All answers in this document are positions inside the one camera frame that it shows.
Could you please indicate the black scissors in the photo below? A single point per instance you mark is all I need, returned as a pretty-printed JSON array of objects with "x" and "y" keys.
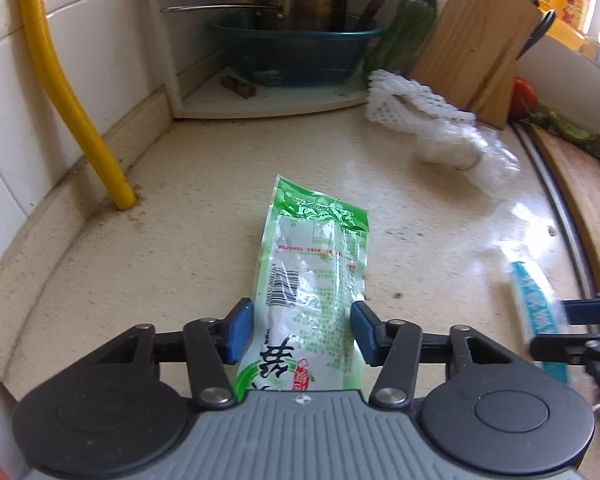
[{"x": 537, "y": 35}]

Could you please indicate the red tomato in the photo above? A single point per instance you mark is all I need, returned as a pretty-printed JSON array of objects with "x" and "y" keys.
[{"x": 524, "y": 97}]

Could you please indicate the wooden knife block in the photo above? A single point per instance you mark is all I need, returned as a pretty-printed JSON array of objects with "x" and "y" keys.
[{"x": 475, "y": 45}]

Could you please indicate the green pepper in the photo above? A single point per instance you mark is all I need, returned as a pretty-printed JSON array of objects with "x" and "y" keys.
[{"x": 565, "y": 127}]

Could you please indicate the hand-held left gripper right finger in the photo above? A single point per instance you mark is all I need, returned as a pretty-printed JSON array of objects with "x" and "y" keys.
[{"x": 366, "y": 332}]

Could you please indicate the wooden cutting board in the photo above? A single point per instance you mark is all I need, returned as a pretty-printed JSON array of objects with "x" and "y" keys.
[{"x": 590, "y": 200}]

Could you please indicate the steel tray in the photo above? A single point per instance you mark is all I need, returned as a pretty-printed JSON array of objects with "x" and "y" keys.
[{"x": 560, "y": 195}]

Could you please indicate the yellow detergent bottle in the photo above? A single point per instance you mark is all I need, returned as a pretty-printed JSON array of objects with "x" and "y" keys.
[{"x": 570, "y": 5}]

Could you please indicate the clear zip bag blue strip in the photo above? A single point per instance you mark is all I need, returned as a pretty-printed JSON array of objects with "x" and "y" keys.
[{"x": 530, "y": 300}]

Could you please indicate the clear plastic bag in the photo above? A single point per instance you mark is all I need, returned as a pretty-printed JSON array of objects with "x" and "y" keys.
[{"x": 470, "y": 157}]

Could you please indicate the steel pot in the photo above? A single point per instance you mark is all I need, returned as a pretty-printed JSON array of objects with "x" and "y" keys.
[{"x": 305, "y": 12}]

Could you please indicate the yellow pipe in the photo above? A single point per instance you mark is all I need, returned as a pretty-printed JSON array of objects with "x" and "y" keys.
[{"x": 60, "y": 85}]

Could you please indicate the white dish rack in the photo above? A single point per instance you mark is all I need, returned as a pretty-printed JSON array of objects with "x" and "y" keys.
[{"x": 280, "y": 104}]

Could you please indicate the white foam net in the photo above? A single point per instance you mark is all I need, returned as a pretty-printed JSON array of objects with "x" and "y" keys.
[{"x": 405, "y": 102}]

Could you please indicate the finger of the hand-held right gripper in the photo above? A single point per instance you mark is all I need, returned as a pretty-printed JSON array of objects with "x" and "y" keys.
[
  {"x": 587, "y": 311},
  {"x": 560, "y": 349}
]

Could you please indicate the teal plastic basin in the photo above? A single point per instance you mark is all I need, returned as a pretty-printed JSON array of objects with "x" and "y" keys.
[{"x": 290, "y": 57}]

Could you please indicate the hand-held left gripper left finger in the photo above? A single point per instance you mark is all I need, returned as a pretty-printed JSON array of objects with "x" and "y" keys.
[{"x": 241, "y": 330}]

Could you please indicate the green plastic wrapper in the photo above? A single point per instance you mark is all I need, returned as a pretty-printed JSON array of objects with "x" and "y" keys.
[{"x": 310, "y": 260}]

